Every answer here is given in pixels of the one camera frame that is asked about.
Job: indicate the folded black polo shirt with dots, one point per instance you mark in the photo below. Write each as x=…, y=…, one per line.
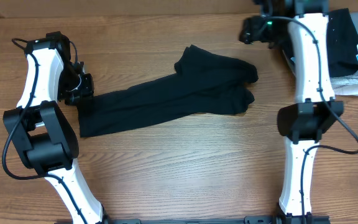
x=342, y=41

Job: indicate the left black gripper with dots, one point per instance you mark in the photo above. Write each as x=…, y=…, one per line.
x=87, y=91

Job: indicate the black t-shirt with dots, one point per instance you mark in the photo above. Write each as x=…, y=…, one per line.
x=202, y=83

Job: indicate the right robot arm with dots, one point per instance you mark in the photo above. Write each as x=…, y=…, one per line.
x=315, y=109

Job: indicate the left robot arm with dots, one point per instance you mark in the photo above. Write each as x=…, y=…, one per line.
x=38, y=129

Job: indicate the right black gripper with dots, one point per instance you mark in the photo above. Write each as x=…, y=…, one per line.
x=253, y=30

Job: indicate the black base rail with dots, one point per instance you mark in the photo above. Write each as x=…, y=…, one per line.
x=191, y=221

